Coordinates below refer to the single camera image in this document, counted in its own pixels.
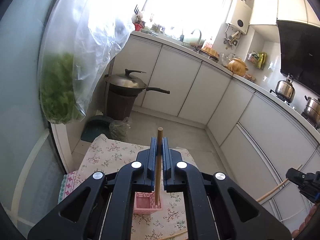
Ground white kitchen cabinets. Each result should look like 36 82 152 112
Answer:
114 31 319 228

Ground person's right hand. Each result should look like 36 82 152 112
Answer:
291 203 319 239

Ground pink perforated utensil holder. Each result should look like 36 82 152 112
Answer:
133 192 162 215

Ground white water heater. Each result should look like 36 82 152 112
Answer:
225 0 252 34

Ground red basin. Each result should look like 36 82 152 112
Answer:
135 23 143 31

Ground black range hood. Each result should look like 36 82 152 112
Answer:
277 20 320 94

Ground dark brown trash bin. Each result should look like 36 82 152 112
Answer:
106 91 137 121

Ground floral tablecloth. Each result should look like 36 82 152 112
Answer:
58 134 188 239

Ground plastic bag of greens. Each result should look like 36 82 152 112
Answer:
39 0 133 124

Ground golden clay pot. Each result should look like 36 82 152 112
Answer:
227 58 248 77

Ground steel stock pot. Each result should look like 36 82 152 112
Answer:
303 95 320 129

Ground bag of vegetables on floor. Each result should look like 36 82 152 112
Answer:
109 117 132 141

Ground wooden chopstick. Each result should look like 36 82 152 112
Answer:
158 230 188 240
155 127 163 206
256 178 289 202

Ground black wok with lid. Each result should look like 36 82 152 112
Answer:
105 69 170 96

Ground pale green kettle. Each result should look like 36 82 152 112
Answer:
183 29 202 46

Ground steel kettle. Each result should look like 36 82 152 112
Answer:
274 74 296 103

